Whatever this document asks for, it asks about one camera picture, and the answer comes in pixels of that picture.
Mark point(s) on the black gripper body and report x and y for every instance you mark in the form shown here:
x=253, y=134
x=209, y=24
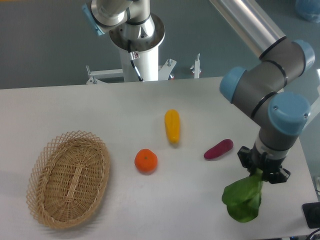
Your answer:
x=270, y=170

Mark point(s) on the green bok choy vegetable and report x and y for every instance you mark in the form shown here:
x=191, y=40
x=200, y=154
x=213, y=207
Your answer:
x=243, y=197

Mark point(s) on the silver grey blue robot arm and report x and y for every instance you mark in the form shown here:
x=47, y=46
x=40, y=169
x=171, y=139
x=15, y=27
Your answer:
x=258, y=92

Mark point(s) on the woven wicker basket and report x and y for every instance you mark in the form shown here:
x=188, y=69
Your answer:
x=68, y=180

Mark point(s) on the purple sweet potato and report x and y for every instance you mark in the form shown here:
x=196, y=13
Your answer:
x=219, y=149

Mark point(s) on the black device at table edge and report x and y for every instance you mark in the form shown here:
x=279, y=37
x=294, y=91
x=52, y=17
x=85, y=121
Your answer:
x=311, y=213

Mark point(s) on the yellow corn cob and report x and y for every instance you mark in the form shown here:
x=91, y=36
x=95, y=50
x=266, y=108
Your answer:
x=172, y=126

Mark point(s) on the orange tangerine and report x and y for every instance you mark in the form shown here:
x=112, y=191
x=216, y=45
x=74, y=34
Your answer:
x=146, y=161

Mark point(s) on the blue plastic bag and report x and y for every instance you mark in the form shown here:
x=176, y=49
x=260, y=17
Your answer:
x=308, y=9

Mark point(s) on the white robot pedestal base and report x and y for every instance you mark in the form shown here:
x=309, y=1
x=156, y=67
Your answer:
x=138, y=46

